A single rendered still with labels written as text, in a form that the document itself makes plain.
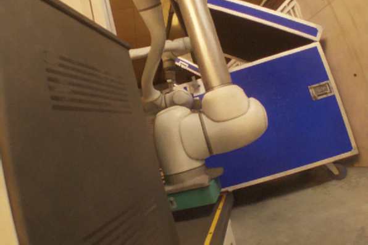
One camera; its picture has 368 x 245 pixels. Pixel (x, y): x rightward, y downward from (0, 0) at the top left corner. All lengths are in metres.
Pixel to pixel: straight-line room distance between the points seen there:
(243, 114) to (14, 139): 0.60
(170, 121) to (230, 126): 0.19
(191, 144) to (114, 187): 0.39
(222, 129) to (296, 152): 0.97
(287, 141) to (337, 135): 0.34
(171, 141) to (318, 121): 1.16
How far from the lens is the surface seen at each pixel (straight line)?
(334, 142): 1.70
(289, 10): 3.68
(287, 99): 1.60
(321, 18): 2.00
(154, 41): 0.99
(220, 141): 0.71
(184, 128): 0.71
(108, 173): 0.36
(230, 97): 0.72
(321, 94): 1.68
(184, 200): 0.74
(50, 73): 0.34
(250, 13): 1.75
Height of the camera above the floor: 0.57
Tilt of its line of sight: 7 degrees up
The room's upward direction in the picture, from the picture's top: 16 degrees counter-clockwise
